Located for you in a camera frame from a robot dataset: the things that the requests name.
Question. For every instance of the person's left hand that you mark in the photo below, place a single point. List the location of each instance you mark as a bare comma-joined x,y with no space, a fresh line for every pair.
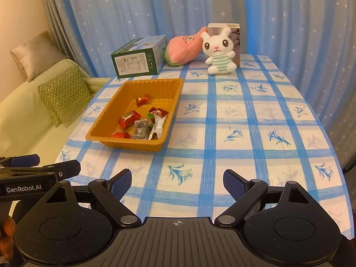
7,236

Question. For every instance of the green zigzag cushion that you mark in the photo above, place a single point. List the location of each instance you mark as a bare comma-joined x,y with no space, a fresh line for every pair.
65,97

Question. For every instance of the pale green sofa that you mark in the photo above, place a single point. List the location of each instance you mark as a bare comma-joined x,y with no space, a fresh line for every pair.
25,116

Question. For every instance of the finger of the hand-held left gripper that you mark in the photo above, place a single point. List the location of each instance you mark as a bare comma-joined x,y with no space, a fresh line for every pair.
68,168
26,160

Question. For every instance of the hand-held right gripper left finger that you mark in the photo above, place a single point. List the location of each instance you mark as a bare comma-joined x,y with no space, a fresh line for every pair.
121,185

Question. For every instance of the red candy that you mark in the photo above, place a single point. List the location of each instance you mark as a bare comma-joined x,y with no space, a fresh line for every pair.
142,100
128,119
159,112

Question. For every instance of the blue checked tablecloth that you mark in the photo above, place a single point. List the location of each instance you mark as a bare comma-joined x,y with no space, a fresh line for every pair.
236,133

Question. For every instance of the long red snack packet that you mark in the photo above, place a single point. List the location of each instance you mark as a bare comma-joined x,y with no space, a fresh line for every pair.
121,135

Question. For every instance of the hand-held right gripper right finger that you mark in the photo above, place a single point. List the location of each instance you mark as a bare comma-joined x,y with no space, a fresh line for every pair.
233,185

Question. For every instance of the pink plush toy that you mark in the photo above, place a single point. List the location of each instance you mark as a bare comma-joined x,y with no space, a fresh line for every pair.
180,48

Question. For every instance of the green cardboard box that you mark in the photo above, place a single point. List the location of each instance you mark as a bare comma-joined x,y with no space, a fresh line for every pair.
136,61

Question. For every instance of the white rabbit plush toy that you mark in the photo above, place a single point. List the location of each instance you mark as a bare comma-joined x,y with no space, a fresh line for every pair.
219,52

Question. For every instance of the grey snack packet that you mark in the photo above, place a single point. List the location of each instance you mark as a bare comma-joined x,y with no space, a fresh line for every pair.
140,129

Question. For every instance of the beige satin cushion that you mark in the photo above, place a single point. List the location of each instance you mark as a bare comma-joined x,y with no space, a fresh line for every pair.
36,55

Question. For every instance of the blue star-print curtain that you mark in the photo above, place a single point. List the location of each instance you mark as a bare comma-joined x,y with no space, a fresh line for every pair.
139,8
300,27

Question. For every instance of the green brown candy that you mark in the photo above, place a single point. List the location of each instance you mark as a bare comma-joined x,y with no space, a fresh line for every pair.
150,117

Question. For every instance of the orange plastic tray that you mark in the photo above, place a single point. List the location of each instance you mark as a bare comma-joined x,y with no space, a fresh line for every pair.
155,91

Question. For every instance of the brown white cardboard box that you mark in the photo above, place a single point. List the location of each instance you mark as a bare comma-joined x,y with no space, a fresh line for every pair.
236,33

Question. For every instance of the clear white snack wrapper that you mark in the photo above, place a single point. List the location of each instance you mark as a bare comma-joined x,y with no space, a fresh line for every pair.
157,126

